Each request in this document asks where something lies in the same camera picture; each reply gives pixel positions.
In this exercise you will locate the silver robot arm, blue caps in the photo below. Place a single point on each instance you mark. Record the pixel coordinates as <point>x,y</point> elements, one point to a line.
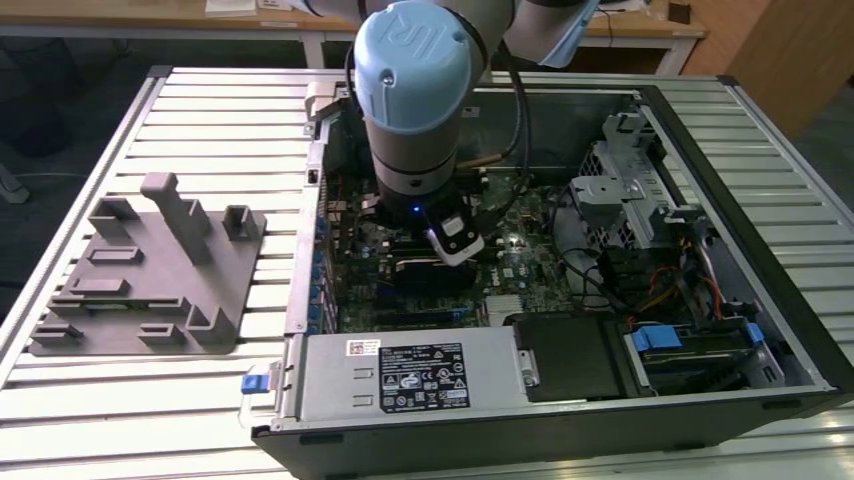
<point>414,75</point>

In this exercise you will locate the black graphics card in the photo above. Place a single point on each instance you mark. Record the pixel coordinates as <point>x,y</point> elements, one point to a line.
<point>427,280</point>

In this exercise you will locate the black expansion slot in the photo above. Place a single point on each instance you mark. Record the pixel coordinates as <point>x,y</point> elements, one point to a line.
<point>414,319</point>

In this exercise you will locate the green motherboard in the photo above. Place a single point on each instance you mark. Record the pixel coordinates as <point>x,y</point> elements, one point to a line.
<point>541,260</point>

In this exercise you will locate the silver finned heat sink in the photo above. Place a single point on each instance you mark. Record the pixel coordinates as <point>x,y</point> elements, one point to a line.
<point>503,310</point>

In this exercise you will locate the grey metal drive cage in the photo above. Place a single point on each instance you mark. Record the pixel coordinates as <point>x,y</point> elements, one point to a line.
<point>601,200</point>

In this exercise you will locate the silver power supply with label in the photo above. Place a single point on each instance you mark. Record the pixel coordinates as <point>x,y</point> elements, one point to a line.
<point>334,375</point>

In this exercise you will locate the grey plastic parts rack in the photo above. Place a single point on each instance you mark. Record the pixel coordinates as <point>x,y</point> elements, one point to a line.
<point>167,300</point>

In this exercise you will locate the blue case latch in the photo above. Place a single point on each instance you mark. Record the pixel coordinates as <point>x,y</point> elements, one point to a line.
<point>254,384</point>

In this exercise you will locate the hard disk in blue carrier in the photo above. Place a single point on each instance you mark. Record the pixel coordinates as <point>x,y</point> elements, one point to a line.
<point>657,340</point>

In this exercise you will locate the small white box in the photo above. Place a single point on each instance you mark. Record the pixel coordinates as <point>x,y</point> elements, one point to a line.
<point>276,4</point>

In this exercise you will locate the black open PC case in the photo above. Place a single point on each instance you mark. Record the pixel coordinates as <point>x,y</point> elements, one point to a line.
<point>467,450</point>

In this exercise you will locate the white paper sheet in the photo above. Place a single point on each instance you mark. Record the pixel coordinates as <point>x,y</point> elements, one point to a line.
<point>230,6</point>

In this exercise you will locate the small black desk item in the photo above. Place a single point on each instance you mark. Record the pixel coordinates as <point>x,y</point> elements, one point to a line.
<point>679,12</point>

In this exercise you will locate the grey furniture foot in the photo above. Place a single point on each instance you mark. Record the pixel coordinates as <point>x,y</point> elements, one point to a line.
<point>12,190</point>

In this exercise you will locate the wooden cabinet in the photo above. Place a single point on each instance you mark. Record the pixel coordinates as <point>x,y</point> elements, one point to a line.
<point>787,60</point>

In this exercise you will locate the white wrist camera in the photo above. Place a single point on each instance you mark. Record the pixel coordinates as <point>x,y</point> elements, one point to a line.
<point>457,245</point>

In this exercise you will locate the wooden desk with white frame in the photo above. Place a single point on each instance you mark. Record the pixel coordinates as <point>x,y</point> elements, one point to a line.
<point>234,19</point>

